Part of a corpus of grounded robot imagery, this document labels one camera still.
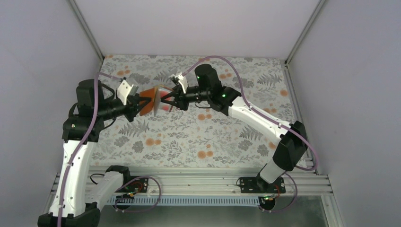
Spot brown leather card holder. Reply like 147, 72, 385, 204
139, 86, 173, 116

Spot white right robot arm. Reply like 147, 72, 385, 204
161, 64, 308, 184

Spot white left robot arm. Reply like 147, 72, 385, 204
37, 79, 152, 227

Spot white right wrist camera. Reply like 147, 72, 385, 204
169, 72, 189, 94

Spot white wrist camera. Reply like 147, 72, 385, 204
169, 72, 189, 94
116, 79, 139, 105

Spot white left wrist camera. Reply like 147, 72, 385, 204
116, 79, 139, 105

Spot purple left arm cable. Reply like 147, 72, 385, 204
56, 72, 162, 227

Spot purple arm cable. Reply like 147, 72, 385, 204
56, 72, 162, 227
183, 55, 319, 214

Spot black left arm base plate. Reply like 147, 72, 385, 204
116, 176, 149, 198

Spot blue slotted cable duct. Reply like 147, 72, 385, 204
117, 195, 261, 207

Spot left aluminium corner post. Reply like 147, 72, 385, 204
67, 0, 105, 63

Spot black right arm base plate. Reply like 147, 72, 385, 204
235, 177, 286, 194

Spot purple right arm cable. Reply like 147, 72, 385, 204
183, 55, 319, 214

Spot aluminium mounting rail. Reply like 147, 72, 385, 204
52, 166, 333, 196

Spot aluminium corner frame post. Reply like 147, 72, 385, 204
284, 0, 327, 67

